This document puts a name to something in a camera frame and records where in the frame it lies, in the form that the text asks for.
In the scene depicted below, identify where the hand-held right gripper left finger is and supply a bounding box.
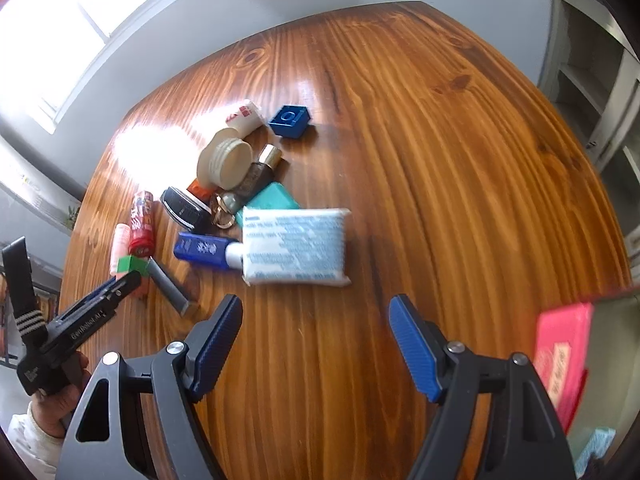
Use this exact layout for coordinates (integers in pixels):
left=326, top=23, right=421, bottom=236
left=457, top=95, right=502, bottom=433
left=55, top=294, right=244, bottom=480

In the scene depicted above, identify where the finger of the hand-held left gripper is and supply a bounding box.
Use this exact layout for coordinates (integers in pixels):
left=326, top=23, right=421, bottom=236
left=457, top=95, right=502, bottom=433
left=86, top=271, right=143, bottom=309
left=89, top=294, right=126, bottom=321

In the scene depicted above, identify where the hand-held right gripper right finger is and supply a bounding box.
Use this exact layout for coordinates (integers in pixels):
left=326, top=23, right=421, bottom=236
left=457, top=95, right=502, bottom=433
left=388, top=294, right=576, bottom=480

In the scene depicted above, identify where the green building block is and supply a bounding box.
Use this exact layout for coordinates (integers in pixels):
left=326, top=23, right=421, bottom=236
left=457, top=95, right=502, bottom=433
left=117, top=255, right=151, bottom=278

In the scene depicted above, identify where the orange building block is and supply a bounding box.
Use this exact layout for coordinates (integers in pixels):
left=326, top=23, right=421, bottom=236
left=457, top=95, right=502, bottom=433
left=186, top=178, right=216, bottom=201

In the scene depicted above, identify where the brown bottle with gold cap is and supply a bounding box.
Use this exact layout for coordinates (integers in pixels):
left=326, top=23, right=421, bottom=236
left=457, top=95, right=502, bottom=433
left=235, top=143, right=284, bottom=198

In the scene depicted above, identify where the wooden desktop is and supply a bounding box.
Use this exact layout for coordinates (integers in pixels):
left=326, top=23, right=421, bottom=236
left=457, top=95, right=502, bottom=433
left=59, top=1, right=633, bottom=480

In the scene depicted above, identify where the person's left hand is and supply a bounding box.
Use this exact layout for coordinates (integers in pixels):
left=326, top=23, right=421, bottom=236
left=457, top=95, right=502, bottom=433
left=30, top=351, right=93, bottom=433

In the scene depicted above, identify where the small pink bottle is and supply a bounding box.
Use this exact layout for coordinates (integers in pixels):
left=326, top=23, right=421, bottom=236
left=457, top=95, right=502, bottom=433
left=110, top=223, right=132, bottom=277

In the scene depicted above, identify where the grey razor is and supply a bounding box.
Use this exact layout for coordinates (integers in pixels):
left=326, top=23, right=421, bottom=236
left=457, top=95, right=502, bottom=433
left=148, top=257, right=198, bottom=317

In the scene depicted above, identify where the red can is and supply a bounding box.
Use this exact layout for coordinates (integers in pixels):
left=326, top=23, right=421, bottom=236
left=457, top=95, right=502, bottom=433
left=128, top=190, right=155, bottom=256

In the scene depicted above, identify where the dark blue tube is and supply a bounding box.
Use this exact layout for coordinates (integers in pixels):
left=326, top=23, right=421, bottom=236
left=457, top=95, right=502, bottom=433
left=173, top=231, right=246, bottom=272

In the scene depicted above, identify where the black car key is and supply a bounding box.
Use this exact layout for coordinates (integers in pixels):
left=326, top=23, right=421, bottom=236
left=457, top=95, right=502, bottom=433
left=160, top=186, right=211, bottom=233

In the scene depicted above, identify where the white blue-print tissue pack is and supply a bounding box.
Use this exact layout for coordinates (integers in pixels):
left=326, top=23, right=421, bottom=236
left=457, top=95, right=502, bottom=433
left=241, top=207, right=351, bottom=288

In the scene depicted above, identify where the pink box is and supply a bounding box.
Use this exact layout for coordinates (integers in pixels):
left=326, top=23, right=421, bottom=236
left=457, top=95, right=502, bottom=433
left=532, top=302, right=596, bottom=433

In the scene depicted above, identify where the teal box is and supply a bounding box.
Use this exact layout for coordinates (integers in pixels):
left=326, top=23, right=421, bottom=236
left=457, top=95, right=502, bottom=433
left=235, top=181, right=302, bottom=228

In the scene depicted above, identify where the cream round jar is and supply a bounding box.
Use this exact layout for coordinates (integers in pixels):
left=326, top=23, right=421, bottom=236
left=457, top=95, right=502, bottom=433
left=196, top=127, right=253, bottom=192

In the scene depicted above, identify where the grey storage box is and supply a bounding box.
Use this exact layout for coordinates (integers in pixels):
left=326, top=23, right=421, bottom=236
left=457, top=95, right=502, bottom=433
left=565, top=285, right=640, bottom=480

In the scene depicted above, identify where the white bottle with red print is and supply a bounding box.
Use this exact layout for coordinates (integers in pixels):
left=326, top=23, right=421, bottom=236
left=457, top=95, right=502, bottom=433
left=225, top=99, right=266, bottom=137

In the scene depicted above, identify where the blue building block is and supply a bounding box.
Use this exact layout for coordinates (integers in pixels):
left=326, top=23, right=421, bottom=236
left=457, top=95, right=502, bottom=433
left=268, top=105, right=312, bottom=139

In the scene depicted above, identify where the window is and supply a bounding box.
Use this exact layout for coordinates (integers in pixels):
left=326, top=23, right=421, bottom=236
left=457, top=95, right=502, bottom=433
left=0, top=0, right=241, bottom=128

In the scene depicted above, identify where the white shelf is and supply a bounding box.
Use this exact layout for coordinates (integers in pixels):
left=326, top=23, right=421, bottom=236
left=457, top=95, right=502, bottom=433
left=537, top=0, right=640, bottom=181

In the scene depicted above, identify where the key ring with pearl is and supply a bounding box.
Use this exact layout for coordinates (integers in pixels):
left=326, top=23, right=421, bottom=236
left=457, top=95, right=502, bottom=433
left=210, top=191, right=246, bottom=230

